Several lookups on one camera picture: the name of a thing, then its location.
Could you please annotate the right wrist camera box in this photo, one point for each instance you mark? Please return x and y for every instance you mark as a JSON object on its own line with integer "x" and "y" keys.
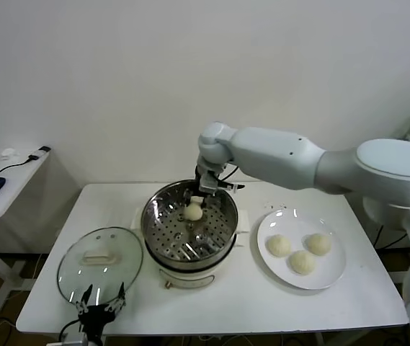
{"x": 209, "y": 182}

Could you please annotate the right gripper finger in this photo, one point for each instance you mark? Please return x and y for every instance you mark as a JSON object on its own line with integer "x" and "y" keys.
{"x": 212, "y": 202}
{"x": 187, "y": 194}

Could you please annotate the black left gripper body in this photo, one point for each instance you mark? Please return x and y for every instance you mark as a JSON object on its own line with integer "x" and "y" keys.
{"x": 94, "y": 317}

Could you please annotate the cream electric cooker base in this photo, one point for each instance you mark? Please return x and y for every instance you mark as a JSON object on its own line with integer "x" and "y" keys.
{"x": 186, "y": 279}

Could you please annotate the white crumpled tissue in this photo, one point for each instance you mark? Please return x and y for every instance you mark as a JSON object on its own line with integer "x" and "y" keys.
{"x": 9, "y": 155}

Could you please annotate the white round plate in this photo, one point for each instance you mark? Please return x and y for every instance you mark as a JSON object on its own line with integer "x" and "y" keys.
{"x": 334, "y": 266}

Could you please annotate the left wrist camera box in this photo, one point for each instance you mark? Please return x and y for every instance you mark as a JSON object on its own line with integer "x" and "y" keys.
{"x": 75, "y": 339}

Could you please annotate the round glass pot lid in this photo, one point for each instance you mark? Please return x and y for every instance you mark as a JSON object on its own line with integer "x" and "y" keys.
{"x": 98, "y": 257}

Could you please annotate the white side table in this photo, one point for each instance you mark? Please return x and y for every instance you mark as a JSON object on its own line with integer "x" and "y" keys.
{"x": 17, "y": 180}

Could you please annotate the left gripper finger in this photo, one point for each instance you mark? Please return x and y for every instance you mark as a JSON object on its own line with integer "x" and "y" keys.
{"x": 117, "y": 301}
{"x": 83, "y": 302}

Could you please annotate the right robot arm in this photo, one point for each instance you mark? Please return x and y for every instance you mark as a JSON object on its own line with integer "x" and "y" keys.
{"x": 280, "y": 158}

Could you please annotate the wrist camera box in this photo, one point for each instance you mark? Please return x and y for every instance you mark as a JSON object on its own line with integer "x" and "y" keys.
{"x": 209, "y": 182}
{"x": 75, "y": 339}

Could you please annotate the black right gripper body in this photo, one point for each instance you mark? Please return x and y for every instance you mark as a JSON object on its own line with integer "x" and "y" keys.
{"x": 197, "y": 176}

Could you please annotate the white steamed baozi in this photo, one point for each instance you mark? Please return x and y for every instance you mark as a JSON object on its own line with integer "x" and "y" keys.
{"x": 278, "y": 246}
{"x": 302, "y": 262}
{"x": 192, "y": 212}
{"x": 318, "y": 244}

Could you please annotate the perforated steel steamer basket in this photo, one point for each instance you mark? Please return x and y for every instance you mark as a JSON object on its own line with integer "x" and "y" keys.
{"x": 168, "y": 230}

